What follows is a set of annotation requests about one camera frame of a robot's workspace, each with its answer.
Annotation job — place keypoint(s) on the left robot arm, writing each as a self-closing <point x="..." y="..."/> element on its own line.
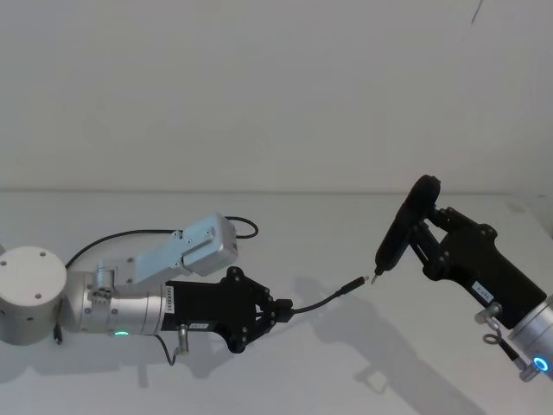
<point x="129" y="311"/>

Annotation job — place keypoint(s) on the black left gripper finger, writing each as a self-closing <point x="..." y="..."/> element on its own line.
<point x="270" y="322"/>
<point x="268" y="299"/>

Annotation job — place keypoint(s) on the black handheld tool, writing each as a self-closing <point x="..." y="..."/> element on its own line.
<point x="404" y="229"/>

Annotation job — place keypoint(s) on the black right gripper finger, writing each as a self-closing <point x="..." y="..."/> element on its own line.
<point x="427" y="248"/>
<point x="443" y="216"/>

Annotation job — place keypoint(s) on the white table cloth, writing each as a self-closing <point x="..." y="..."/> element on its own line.
<point x="302" y="384"/>

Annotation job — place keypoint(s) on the white curtain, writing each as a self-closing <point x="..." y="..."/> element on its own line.
<point x="216" y="86"/>

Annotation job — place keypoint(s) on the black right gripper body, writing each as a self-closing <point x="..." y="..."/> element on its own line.
<point x="479" y="263"/>

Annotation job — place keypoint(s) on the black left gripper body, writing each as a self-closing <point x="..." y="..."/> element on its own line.
<point x="207" y="304"/>

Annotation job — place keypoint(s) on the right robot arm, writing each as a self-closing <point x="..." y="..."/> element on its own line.
<point x="533" y="335"/>

